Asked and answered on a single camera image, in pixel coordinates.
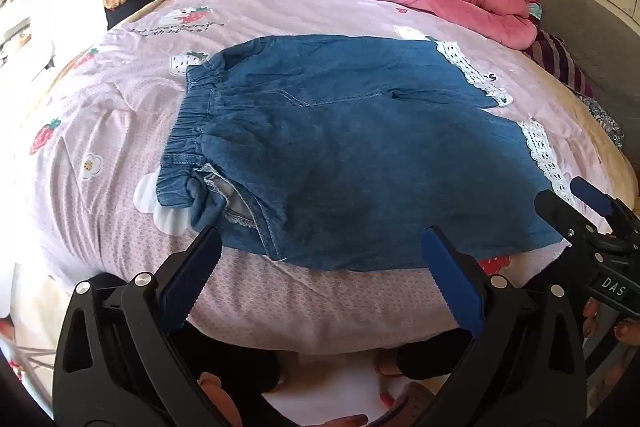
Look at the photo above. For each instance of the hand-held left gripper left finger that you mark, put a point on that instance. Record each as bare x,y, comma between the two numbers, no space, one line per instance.
192,277

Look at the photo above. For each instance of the white dresser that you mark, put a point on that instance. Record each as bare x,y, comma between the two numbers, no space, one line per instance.
65,12

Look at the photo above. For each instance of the person's right hand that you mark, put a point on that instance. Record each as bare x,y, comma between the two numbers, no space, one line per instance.
627,332

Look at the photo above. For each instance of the grey padded headboard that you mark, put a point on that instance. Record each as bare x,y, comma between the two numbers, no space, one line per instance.
575,12

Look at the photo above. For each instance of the blue denim pants lace trim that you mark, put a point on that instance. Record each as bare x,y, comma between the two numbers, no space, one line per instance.
350,132

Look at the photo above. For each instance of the person's left hand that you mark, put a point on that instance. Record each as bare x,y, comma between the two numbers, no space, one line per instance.
217,399

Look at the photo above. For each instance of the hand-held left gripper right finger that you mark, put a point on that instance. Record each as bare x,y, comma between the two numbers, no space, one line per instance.
450,277

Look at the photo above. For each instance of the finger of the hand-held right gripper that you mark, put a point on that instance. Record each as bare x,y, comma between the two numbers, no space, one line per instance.
592,197
565,217

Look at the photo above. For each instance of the person's left leg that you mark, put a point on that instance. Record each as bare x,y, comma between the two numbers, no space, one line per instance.
235,357

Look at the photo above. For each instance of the blue floral cloth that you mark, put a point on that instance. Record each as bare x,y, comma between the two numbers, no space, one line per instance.
605,122

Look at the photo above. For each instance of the pink strawberry print bedsheet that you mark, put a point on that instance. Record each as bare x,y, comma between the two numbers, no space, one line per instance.
125,117

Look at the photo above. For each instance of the striped purple cloth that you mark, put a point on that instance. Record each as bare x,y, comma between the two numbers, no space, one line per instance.
560,62

